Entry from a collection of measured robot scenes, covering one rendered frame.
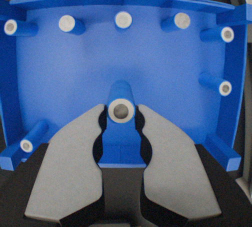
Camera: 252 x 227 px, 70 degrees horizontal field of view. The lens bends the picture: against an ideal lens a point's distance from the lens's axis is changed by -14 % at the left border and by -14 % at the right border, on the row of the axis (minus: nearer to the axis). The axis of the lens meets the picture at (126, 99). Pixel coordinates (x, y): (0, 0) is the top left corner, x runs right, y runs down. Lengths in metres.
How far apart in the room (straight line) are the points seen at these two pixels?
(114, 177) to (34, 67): 0.62
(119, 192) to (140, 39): 0.70
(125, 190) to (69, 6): 0.74
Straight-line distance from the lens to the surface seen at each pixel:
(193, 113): 0.30
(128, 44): 0.27
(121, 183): 0.85
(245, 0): 0.66
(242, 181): 1.01
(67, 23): 0.21
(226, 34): 0.23
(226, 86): 0.24
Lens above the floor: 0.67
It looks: 75 degrees down
